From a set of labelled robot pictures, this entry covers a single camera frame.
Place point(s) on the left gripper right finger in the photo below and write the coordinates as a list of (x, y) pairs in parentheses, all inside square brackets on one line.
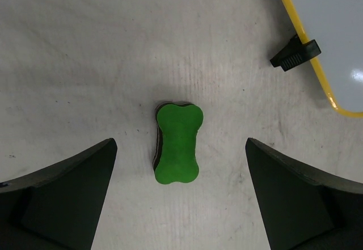
[(303, 207)]

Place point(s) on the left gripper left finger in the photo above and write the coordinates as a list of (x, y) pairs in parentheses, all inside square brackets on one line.
[(59, 206)]

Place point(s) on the green bone-shaped eraser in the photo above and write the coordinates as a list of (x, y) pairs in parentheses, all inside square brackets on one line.
[(175, 157)]

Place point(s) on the yellow framed whiteboard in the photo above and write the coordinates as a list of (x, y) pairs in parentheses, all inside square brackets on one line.
[(336, 25)]

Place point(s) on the black whiteboard clip lower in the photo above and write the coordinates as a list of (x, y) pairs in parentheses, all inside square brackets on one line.
[(295, 53)]

